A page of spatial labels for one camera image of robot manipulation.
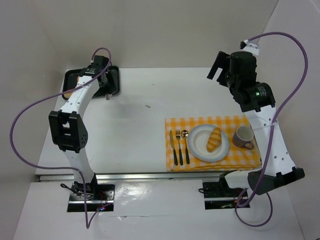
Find metal tongs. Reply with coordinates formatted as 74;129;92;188
105;93;113;101

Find striped bread roll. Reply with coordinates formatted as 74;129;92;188
206;127;222;153

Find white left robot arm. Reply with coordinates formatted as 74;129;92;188
48;55;120;196

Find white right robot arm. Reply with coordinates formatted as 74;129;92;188
207;51;305;195

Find round bread bun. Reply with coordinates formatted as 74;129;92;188
63;92;72;99

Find black tray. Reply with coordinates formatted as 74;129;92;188
62;66;121;99

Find purple mug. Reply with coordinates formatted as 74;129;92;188
232;125;255;150

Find white blue-rimmed plate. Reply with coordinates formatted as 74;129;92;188
187;124;230;163

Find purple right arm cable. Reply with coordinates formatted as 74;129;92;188
234;31;309;227

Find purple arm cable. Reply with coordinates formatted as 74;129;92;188
9;47;112;230
234;31;309;227

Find gold spoon black handle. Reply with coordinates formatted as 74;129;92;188
181;129;190;165

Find gold fork black handle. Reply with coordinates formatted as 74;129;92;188
175;129;184;166

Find gold knife black handle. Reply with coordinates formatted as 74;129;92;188
169;130;178;166

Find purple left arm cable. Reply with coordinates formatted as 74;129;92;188
9;47;112;230

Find aluminium rail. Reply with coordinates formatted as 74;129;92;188
38;172;226;182

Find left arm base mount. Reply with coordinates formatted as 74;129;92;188
60;183;116;206

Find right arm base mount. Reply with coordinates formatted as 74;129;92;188
198;182;243;201

